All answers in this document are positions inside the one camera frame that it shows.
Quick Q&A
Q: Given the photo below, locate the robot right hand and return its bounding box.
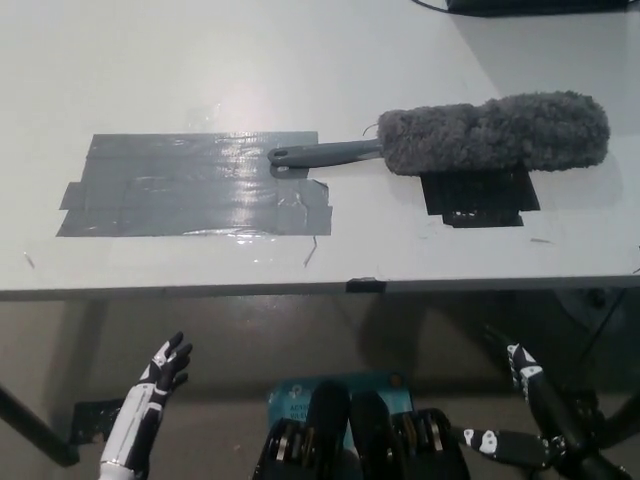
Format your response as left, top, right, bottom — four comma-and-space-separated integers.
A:
461, 342, 590, 469

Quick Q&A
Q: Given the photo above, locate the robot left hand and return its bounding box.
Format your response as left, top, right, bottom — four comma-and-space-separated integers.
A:
101, 330, 195, 465

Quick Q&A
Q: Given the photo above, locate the grey fluffy duster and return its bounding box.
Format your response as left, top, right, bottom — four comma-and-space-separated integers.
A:
267, 89, 613, 178

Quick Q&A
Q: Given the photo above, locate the black robot body teal top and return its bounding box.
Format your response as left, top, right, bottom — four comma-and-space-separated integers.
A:
254, 370, 472, 480

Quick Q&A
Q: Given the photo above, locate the black slanted table leg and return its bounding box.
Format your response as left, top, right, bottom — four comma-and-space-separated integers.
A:
0, 382, 82, 469
594, 382, 640, 451

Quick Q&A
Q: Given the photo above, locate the grey upright table leg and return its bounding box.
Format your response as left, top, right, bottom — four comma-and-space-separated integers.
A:
62, 298, 114, 409

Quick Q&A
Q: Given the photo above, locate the small black tape strip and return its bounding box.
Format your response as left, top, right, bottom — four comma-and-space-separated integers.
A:
345, 275, 388, 294

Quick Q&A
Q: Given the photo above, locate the black tape square mark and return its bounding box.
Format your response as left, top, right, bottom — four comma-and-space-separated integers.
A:
419, 166, 542, 230

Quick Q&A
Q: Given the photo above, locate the clear glossy tape sheet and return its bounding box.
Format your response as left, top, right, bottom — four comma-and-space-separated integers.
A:
185, 103, 322, 249

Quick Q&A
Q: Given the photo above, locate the black monitor base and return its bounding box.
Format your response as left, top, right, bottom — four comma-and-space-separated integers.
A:
446, 0, 640, 19

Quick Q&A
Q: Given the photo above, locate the grey duct tape patch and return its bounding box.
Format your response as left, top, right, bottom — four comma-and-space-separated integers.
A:
57, 130, 335, 239

